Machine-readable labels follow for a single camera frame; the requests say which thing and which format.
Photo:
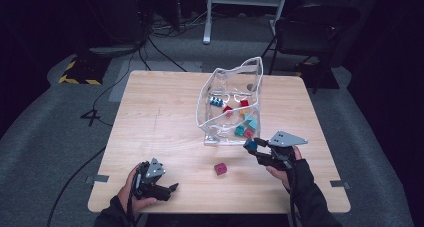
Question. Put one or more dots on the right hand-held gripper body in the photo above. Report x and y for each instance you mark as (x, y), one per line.
(283, 140)

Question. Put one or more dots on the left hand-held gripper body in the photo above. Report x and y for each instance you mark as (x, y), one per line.
(148, 183)

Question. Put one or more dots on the dark blue small building block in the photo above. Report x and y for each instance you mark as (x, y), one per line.
(251, 145)

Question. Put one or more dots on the light teal building block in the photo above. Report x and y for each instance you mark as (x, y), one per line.
(247, 116)
(253, 124)

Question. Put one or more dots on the orange building block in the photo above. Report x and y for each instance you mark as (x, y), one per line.
(244, 112)

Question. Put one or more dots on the magenta building block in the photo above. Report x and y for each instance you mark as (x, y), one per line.
(220, 169)

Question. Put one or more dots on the clear plastic zipper bag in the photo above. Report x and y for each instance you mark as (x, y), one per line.
(220, 123)

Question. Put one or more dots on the blue long building block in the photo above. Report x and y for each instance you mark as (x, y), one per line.
(216, 101)

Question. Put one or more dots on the person's left hand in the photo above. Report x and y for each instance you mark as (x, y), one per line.
(128, 197)

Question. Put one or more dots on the person's right hand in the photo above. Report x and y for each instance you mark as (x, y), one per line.
(281, 175)

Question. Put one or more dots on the grey tape strip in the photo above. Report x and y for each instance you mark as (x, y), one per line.
(100, 178)
(340, 184)

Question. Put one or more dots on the dark base with yellow stripes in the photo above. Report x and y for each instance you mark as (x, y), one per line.
(316, 75)

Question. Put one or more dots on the black tape floor mark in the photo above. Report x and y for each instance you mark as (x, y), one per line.
(90, 116)

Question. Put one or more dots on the black chair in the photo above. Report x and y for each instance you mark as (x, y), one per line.
(306, 33)

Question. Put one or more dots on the yellow black striped base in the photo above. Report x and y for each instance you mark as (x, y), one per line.
(83, 75)

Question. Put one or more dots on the white metal stand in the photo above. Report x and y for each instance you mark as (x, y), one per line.
(207, 20)

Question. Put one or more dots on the dark equipment tower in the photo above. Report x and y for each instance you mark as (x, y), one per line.
(123, 13)

